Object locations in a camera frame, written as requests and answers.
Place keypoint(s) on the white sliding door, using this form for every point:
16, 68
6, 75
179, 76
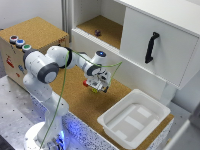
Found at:
156, 50

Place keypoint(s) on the white plastic box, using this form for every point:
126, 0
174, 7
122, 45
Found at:
133, 120

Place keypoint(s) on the red button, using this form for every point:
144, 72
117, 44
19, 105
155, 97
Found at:
13, 39

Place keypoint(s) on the purple block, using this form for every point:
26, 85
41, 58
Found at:
97, 32

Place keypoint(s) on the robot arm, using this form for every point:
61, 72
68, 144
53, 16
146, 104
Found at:
46, 71

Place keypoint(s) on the green button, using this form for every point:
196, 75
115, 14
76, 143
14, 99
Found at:
27, 48

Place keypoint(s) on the yellow block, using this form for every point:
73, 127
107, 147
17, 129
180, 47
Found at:
94, 89

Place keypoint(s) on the blue button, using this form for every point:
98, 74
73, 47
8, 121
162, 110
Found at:
20, 42

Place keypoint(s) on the white cabinet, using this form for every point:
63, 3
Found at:
133, 20

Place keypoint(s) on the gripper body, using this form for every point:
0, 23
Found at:
100, 79

